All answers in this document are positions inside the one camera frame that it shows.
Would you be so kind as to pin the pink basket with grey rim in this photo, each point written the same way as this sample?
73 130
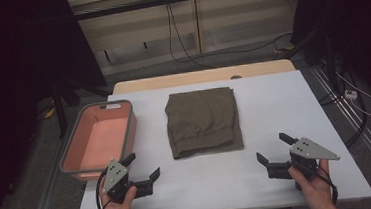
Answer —
102 137

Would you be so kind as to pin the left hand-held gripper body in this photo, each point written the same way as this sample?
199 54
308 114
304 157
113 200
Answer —
114 173

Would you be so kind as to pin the person's right hand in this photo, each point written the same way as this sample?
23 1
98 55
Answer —
315 189

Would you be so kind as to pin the black curtain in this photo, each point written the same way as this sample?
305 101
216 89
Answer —
350 21
21 80

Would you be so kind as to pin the olive green pants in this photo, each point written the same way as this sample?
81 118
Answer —
201 120

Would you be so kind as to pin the black tripod stand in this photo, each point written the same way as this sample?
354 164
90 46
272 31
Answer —
60 114

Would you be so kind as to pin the dark round table grommet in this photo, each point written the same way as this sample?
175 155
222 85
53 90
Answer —
236 77

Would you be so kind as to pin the light wooden table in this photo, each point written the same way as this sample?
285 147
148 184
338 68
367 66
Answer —
188 77

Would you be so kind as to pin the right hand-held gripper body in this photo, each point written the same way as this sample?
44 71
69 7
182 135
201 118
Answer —
307 151

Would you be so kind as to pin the white power adapter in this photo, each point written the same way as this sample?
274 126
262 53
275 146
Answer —
351 94

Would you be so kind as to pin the black slanted stand leg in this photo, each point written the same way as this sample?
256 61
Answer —
302 43

